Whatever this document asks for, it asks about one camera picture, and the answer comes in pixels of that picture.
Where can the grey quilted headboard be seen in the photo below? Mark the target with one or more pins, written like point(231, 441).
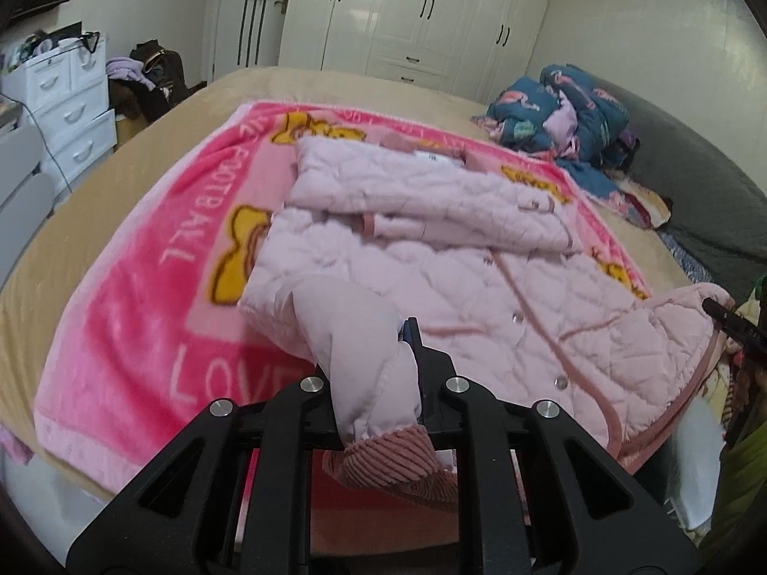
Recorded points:
point(707, 191)

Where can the blue white patterned cloth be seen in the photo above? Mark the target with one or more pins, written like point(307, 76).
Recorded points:
point(683, 254)

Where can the yellow red striped blanket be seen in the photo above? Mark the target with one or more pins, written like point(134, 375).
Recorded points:
point(644, 206)

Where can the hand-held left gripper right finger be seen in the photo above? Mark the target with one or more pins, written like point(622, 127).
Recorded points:
point(410, 335)

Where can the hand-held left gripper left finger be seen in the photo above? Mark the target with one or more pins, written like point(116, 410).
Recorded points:
point(317, 413)

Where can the dark brown bag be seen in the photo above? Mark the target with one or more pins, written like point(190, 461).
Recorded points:
point(165, 72)

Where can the blue floral quilt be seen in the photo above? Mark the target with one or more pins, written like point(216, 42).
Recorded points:
point(527, 114)

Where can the white drawer cabinet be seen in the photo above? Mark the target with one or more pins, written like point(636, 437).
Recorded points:
point(66, 108)

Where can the light purple cloth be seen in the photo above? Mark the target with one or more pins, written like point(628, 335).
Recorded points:
point(129, 69)

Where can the person's yellow-green garment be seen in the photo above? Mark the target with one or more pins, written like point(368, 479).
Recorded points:
point(740, 491)

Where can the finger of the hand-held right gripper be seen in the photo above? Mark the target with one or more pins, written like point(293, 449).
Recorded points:
point(722, 311)

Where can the pink quilted jacket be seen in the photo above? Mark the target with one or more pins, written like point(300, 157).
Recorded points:
point(479, 263)

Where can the white door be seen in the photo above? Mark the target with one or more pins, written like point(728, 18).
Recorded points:
point(227, 24)

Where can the white glossy wardrobe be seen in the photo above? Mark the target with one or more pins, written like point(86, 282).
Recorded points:
point(419, 12)

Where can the pink printed bear blanket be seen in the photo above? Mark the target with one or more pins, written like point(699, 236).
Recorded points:
point(150, 287)

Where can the bed with beige cover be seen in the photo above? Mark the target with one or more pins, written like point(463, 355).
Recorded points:
point(120, 179)

